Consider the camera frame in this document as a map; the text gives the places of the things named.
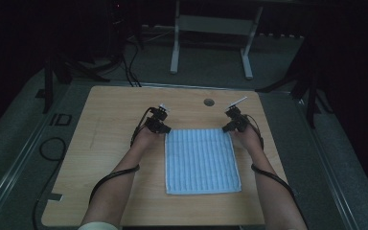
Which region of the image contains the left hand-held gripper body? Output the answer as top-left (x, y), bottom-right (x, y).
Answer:
top-left (144, 103), bottom-right (171, 132)

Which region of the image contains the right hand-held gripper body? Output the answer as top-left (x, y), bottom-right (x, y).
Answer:
top-left (224, 96), bottom-right (251, 133)

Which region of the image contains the blue striped towel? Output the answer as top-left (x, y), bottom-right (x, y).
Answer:
top-left (164, 127), bottom-right (242, 196)

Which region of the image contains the person's left hand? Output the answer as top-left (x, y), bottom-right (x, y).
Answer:
top-left (131, 127), bottom-right (167, 154)

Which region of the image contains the person's right hand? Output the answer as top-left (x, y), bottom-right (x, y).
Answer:
top-left (233, 126), bottom-right (265, 157)

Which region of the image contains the black tripod stand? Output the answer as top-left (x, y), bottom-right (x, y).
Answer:
top-left (34, 54), bottom-right (111, 115)
top-left (255, 32), bottom-right (334, 129)

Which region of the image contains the pale sleeve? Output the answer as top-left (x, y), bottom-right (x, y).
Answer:
top-left (77, 220), bottom-right (119, 230)

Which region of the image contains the bundle of black cables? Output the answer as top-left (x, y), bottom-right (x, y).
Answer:
top-left (119, 37), bottom-right (143, 88)

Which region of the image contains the white metal table frame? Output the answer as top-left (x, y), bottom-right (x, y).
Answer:
top-left (170, 0), bottom-right (265, 81)

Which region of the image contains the metal floor rail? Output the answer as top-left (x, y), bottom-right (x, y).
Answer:
top-left (295, 95), bottom-right (365, 230)
top-left (0, 84), bottom-right (78, 224)

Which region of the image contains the looped black floor cable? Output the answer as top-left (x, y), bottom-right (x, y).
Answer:
top-left (38, 136), bottom-right (68, 162)

